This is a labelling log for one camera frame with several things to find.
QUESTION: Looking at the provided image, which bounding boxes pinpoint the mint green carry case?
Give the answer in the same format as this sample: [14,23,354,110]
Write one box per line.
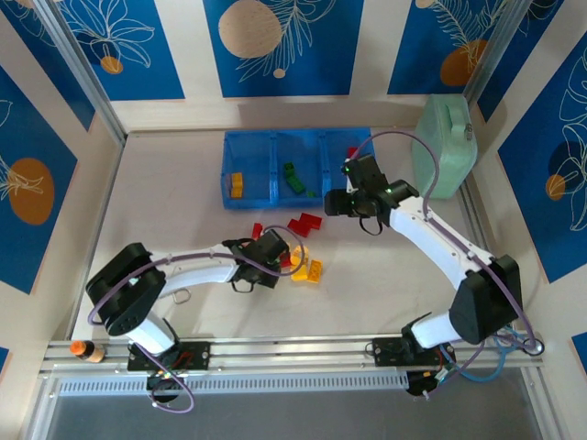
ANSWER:
[411,93,479,201]

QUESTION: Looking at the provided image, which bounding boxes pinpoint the small bottle with orange cap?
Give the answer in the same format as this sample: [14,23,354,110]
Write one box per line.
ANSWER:
[70,339,107,364]

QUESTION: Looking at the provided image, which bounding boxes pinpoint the blue stethoscope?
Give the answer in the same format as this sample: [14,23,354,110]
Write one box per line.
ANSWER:
[439,325,548,385]

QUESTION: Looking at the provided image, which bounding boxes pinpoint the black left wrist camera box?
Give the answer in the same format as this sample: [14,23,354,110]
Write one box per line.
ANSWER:
[250,228,291,266]

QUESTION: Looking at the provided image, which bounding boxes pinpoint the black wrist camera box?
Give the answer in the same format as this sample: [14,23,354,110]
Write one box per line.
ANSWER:
[250,228,291,266]
[342,154,385,194]

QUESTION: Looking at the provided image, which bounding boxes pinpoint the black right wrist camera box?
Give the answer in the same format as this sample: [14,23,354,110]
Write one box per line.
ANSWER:
[342,154,385,194]

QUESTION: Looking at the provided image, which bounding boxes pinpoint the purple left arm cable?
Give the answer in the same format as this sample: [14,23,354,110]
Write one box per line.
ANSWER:
[86,223,307,416]

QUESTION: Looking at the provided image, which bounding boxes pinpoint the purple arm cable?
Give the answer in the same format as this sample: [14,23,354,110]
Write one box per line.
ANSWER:
[346,130,540,400]
[86,223,307,416]

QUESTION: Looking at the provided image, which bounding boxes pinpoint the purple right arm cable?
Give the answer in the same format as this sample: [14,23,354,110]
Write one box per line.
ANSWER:
[346,130,540,400]

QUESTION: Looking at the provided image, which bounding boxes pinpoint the aluminium mounting rail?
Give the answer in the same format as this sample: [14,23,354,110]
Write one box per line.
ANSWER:
[39,336,547,373]

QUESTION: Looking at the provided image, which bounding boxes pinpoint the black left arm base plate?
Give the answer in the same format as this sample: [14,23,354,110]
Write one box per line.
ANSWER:
[127,341,212,372]

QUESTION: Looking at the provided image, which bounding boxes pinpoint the grey slotted cable duct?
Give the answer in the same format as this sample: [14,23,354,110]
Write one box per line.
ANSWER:
[57,371,410,399]

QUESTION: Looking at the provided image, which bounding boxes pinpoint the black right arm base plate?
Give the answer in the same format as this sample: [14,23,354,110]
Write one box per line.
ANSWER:
[371,335,456,368]

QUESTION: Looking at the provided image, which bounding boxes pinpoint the black under-rail mount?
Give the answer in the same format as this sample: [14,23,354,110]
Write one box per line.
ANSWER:
[405,368,455,401]
[145,371,187,407]

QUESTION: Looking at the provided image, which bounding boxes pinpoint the aluminium frame post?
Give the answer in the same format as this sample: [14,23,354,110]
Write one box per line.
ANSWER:
[31,0,128,146]
[461,0,536,105]

